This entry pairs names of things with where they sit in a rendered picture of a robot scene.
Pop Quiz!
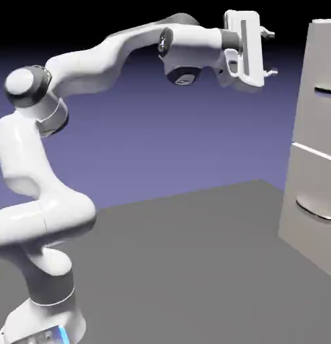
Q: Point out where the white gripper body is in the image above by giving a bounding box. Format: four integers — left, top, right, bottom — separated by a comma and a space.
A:
223, 9, 265, 88

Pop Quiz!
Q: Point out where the grey drawer front with dark handle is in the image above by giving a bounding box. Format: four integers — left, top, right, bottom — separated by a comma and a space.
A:
291, 19, 331, 158

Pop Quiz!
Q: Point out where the silver curved drawer handle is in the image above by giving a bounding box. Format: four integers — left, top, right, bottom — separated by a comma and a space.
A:
295, 199, 331, 223

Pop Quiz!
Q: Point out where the light grey cabinet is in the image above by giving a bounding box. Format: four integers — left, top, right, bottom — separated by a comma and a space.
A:
278, 19, 331, 282

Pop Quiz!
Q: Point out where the grey drawer front with silver handle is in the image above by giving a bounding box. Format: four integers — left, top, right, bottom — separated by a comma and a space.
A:
278, 142, 331, 282

